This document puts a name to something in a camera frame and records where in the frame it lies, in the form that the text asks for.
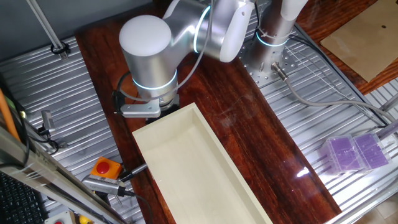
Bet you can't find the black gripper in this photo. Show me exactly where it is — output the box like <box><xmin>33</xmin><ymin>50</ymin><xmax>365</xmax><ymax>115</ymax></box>
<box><xmin>159</xmin><ymin>95</ymin><xmax>181</xmax><ymax>114</ymax></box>

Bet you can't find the dark red wooden board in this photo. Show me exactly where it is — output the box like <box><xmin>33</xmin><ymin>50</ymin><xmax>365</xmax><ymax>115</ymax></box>
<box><xmin>75</xmin><ymin>2</ymin><xmax>342</xmax><ymax>224</ymax></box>

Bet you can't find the cream rectangular box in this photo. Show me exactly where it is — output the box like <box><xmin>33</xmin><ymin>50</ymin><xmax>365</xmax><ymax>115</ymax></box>
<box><xmin>132</xmin><ymin>102</ymin><xmax>274</xmax><ymax>224</ymax></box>

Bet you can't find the black clamp with threaded rod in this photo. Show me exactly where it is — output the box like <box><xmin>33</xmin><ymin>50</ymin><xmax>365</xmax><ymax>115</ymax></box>
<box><xmin>119</xmin><ymin>163</ymin><xmax>149</xmax><ymax>184</ymax></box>

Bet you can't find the orange emergency stop box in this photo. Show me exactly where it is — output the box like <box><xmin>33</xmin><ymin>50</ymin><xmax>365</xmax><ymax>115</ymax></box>
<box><xmin>90</xmin><ymin>156</ymin><xmax>123</xmax><ymax>180</ymax></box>

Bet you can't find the black pole tie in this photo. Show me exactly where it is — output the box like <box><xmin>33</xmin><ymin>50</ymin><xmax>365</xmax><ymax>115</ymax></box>
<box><xmin>50</xmin><ymin>41</ymin><xmax>71</xmax><ymax>55</ymax></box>

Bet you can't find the silver stand pole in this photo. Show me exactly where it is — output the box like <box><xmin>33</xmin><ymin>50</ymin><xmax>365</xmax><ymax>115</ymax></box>
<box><xmin>26</xmin><ymin>0</ymin><xmax>68</xmax><ymax>60</ymax></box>

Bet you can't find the white button box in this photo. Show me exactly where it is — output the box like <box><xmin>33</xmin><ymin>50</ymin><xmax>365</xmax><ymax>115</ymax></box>
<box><xmin>44</xmin><ymin>210</ymin><xmax>77</xmax><ymax>224</ymax></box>

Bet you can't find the orange tube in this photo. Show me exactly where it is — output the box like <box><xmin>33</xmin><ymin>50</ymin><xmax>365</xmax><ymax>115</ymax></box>
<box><xmin>0</xmin><ymin>88</ymin><xmax>21</xmax><ymax>142</ymax></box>

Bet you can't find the clear box with purple insert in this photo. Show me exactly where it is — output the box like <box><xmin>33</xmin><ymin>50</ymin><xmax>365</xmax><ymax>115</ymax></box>
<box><xmin>353</xmin><ymin>132</ymin><xmax>392</xmax><ymax>171</ymax></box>
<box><xmin>320</xmin><ymin>135</ymin><xmax>365</xmax><ymax>175</ymax></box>

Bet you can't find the black keyboard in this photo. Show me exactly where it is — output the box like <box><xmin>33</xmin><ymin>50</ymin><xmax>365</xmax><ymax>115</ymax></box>
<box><xmin>0</xmin><ymin>172</ymin><xmax>49</xmax><ymax>224</ymax></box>

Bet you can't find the brown cardboard sheet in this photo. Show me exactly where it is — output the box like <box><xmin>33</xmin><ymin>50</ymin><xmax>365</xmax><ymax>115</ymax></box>
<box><xmin>320</xmin><ymin>0</ymin><xmax>398</xmax><ymax>83</ymax></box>

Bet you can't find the aluminium profile bar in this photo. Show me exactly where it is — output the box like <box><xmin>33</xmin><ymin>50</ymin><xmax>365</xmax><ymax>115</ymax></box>
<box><xmin>377</xmin><ymin>119</ymin><xmax>398</xmax><ymax>141</ymax></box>
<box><xmin>379</xmin><ymin>92</ymin><xmax>398</xmax><ymax>112</ymax></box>

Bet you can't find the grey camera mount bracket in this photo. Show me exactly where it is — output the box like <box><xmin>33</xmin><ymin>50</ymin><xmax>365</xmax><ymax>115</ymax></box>
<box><xmin>119</xmin><ymin>98</ymin><xmax>162</xmax><ymax>119</ymax></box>

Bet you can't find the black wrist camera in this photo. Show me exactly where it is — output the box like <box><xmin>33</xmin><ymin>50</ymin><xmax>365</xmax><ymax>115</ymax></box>
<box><xmin>112</xmin><ymin>89</ymin><xmax>126</xmax><ymax>115</ymax></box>

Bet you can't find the perforated robot base plate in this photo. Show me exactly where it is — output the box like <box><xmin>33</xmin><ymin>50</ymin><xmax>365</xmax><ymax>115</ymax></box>
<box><xmin>238</xmin><ymin>39</ymin><xmax>299</xmax><ymax>86</ymax></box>

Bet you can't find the black camera cable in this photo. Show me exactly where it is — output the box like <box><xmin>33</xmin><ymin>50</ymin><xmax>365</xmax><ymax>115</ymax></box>
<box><xmin>124</xmin><ymin>190</ymin><xmax>154</xmax><ymax>224</ymax></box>

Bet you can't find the silver ribbed camera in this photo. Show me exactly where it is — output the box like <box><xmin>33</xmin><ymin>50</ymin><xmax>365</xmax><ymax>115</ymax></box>
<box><xmin>81</xmin><ymin>174</ymin><xmax>127</xmax><ymax>197</ymax></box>

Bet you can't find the grey cable with metal plug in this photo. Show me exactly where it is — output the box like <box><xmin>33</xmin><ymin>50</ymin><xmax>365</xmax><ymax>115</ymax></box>
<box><xmin>271</xmin><ymin>62</ymin><xmax>397</xmax><ymax>123</ymax></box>

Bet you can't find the small grey camera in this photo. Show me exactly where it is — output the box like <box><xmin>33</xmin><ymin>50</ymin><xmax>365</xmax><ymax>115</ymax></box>
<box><xmin>41</xmin><ymin>110</ymin><xmax>56</xmax><ymax>133</ymax></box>

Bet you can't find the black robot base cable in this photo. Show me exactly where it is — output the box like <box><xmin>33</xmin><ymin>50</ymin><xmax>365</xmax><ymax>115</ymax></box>
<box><xmin>253</xmin><ymin>1</ymin><xmax>262</xmax><ymax>30</ymax></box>

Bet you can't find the short black cable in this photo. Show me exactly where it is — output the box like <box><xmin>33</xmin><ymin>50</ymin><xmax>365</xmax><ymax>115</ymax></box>
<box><xmin>37</xmin><ymin>127</ymin><xmax>60</xmax><ymax>155</ymax></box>

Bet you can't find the thin white cable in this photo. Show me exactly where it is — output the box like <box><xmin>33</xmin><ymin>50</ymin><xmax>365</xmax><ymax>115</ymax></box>
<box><xmin>284</xmin><ymin>45</ymin><xmax>379</xmax><ymax>121</ymax></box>

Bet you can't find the black cable along table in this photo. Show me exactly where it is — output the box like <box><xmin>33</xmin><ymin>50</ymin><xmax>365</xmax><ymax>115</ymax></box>
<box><xmin>289</xmin><ymin>34</ymin><xmax>388</xmax><ymax>128</ymax></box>

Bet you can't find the aluminium frame beam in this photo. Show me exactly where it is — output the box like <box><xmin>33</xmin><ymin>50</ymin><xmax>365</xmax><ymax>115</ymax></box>
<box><xmin>0</xmin><ymin>126</ymin><xmax>128</xmax><ymax>224</ymax></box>

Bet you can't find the long black cable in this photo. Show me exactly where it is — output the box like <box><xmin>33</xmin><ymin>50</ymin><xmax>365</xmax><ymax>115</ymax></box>
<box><xmin>0</xmin><ymin>74</ymin><xmax>31</xmax><ymax>169</ymax></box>

